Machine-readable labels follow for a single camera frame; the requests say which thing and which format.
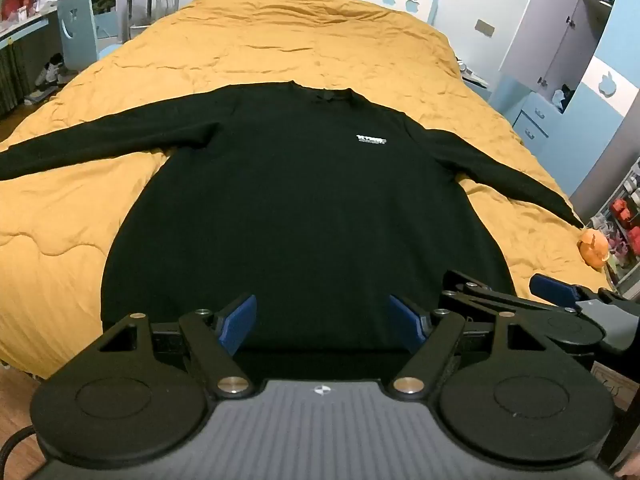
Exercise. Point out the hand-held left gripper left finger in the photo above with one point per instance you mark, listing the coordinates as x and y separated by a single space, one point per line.
239 322

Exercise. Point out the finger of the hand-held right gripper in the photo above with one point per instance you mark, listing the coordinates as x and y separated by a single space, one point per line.
475 292
550 287

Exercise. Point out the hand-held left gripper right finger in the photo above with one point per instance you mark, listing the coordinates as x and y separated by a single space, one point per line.
406 322

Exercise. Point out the black long-sleeve sweater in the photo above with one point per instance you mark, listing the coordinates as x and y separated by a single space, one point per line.
300 210

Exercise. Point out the orange plush toy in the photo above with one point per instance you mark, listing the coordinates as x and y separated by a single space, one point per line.
593 249

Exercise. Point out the storage rack with toys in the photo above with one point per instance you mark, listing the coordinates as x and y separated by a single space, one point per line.
625 220

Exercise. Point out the light blue drawer unit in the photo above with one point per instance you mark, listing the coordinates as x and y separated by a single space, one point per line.
532 117

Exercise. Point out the light blue nightstand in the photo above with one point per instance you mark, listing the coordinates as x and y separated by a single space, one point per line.
477 85

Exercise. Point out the small silver clock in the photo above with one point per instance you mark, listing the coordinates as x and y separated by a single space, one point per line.
462 66

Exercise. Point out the white and blue wardrobe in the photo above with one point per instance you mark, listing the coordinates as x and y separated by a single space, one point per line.
550 20

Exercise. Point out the mustard yellow quilt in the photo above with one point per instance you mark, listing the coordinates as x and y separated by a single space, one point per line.
300 45

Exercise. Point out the white sneaker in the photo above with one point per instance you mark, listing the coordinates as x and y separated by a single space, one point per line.
44 76
59 69

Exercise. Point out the striped desk curtain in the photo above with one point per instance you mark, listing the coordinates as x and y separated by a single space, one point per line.
12 80

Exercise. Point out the light blue chair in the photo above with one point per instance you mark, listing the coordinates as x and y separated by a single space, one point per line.
75 22

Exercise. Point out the white and blue desk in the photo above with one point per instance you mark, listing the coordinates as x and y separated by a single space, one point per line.
30 27

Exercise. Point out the brass wall switch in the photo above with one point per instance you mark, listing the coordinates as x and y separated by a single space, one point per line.
485 27

